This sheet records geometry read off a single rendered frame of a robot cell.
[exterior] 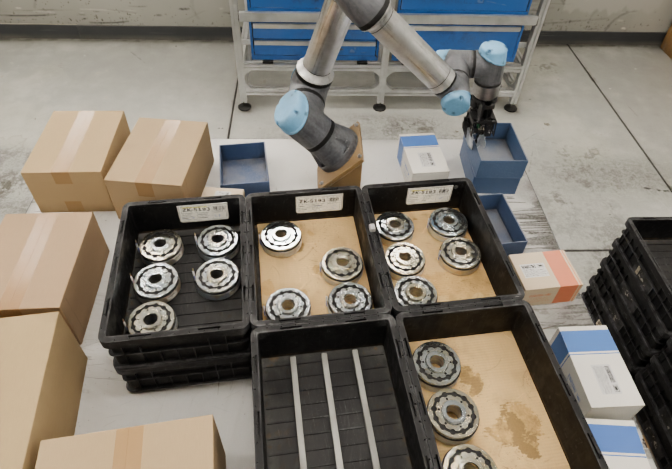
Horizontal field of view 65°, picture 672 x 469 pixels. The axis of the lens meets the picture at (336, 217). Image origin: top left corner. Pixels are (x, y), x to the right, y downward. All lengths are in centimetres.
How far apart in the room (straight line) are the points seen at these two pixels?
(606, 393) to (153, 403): 100
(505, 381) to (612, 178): 217
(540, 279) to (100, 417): 112
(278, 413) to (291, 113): 79
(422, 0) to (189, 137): 174
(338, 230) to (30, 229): 78
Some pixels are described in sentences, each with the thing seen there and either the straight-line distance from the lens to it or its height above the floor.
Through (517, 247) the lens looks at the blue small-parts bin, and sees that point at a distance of 157.
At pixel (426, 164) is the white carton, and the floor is 79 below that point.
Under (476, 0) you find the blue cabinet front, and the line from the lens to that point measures 311.
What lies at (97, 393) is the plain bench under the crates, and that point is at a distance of 137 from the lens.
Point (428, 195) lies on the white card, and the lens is 144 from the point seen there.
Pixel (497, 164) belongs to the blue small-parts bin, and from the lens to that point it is 170.
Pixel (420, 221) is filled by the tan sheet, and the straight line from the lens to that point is 145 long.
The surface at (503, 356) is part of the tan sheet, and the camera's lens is 125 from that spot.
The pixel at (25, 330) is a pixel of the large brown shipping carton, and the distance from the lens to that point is 127.
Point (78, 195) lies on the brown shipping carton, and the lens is 172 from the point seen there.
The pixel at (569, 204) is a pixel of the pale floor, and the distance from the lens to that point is 296.
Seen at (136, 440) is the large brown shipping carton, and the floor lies 90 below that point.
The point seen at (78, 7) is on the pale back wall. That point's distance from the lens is 424.
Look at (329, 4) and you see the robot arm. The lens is 144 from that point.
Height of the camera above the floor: 186
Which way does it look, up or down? 46 degrees down
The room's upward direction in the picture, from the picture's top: 3 degrees clockwise
